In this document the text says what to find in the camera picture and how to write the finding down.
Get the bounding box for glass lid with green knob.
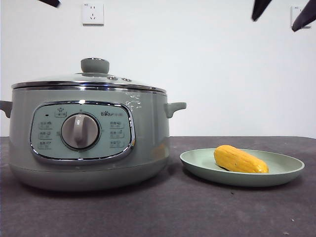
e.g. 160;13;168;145
11;57;166;94

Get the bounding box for yellow corn cob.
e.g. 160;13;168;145
213;145;270;174

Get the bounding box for pale green electric steamer pot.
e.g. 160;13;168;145
0;87;188;192

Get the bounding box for pale green round plate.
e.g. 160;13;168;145
179;148;306;187

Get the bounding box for white wall socket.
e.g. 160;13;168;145
82;2;105;26
290;6;312;29

